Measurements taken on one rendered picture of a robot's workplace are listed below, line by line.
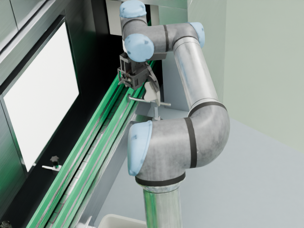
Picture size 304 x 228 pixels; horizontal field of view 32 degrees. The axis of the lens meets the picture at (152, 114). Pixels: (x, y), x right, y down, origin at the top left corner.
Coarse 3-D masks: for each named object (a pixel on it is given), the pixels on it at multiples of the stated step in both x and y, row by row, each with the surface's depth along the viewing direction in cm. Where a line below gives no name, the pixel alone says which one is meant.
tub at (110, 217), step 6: (108, 216) 172; (114, 216) 172; (120, 216) 172; (102, 222) 170; (108, 222) 173; (114, 222) 173; (120, 222) 172; (126, 222) 171; (132, 222) 170; (138, 222) 170; (144, 222) 169
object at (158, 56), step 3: (153, 54) 165; (156, 54) 166; (159, 54) 167; (162, 54) 169; (165, 54) 170; (153, 57) 166; (156, 57) 167; (159, 57) 168; (162, 57) 170; (165, 57) 171; (147, 60) 164; (150, 60) 165
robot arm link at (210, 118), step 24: (168, 24) 147; (192, 24) 146; (168, 48) 146; (192, 48) 138; (192, 72) 132; (192, 96) 127; (216, 96) 127; (192, 120) 117; (216, 120) 118; (216, 144) 116
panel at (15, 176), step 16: (64, 16) 174; (48, 32) 168; (32, 48) 162; (16, 80) 152; (0, 96) 146; (0, 112) 147; (0, 128) 148; (0, 144) 150; (16, 144) 158; (48, 144) 178; (0, 160) 151; (16, 160) 160; (0, 176) 153; (16, 176) 161; (0, 192) 154; (16, 192) 163; (0, 208) 155
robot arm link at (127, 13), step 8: (128, 0) 152; (136, 0) 152; (120, 8) 150; (128, 8) 149; (136, 8) 149; (144, 8) 150; (120, 16) 151; (128, 16) 149; (136, 16) 149; (144, 16) 151
